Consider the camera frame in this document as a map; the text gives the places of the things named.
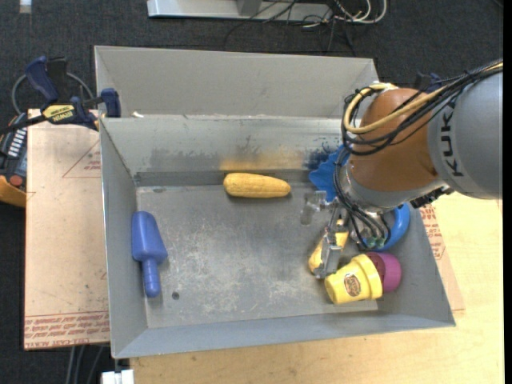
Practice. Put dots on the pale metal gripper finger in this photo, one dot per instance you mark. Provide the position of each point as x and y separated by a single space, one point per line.
329 256
313 202

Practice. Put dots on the yellow tub with purple lid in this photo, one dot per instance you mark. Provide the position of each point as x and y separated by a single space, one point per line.
352 282

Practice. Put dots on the blue plastic scoop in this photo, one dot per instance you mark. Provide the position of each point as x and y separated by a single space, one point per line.
147 240

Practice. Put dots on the yellow corn cob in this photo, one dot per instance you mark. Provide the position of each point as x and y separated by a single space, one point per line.
256 185

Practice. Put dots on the blue ruffled cloth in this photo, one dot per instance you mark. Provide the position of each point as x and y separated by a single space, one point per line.
322 174

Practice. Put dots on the grey metal bin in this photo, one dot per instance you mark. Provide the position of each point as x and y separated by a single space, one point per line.
240 254

